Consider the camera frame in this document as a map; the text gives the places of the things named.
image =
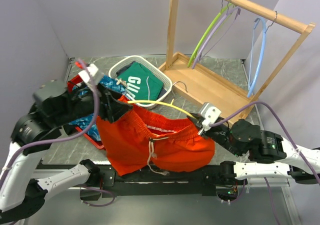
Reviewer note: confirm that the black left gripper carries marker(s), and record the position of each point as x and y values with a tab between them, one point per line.
115	107

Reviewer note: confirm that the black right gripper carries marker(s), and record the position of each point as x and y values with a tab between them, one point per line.
197	121

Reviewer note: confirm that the yellow plastic hanger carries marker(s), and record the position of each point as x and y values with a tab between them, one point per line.
160	102

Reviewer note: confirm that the orange drawstring shorts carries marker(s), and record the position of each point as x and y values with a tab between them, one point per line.
143	138

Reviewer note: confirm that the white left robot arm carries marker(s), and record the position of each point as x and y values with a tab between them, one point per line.
21	195

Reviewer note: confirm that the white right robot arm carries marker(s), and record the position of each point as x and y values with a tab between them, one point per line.
269	154

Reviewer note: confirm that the blue patterned shorts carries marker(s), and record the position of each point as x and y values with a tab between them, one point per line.
85	125

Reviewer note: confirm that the green shorts with white letters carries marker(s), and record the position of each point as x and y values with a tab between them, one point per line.
141	83

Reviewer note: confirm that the green plastic hanger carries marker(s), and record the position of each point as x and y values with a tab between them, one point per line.
205	35

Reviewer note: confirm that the blue plastic hanger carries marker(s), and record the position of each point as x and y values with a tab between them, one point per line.
252	82

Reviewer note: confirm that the purple plastic hanger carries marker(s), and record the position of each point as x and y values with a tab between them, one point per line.
212	35

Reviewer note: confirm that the white perforated plastic basket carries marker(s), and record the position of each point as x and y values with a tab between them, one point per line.
167	83

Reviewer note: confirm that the wooden clothes rack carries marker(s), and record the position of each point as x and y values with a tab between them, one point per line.
204	85

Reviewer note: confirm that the red plastic tray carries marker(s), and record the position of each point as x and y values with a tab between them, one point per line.
70	128

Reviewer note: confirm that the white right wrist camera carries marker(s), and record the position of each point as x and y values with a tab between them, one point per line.
208	114

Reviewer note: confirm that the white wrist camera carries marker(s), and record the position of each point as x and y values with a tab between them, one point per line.
92	76
208	114

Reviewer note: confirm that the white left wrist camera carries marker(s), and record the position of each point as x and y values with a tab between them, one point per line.
92	76

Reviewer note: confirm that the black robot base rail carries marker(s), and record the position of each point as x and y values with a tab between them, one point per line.
204	181

